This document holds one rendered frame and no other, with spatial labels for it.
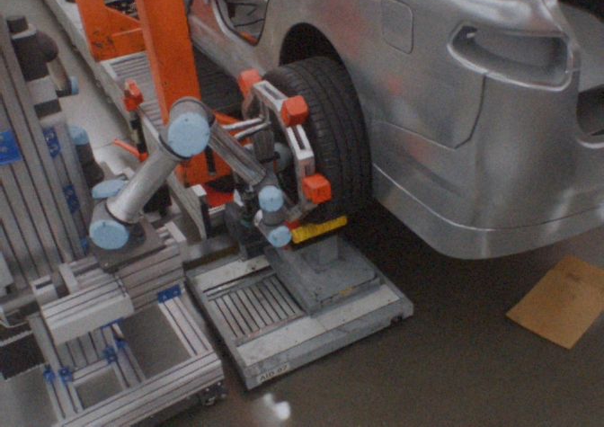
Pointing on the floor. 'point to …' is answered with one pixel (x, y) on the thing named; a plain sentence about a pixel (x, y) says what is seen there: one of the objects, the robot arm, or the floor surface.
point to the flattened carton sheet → (563, 302)
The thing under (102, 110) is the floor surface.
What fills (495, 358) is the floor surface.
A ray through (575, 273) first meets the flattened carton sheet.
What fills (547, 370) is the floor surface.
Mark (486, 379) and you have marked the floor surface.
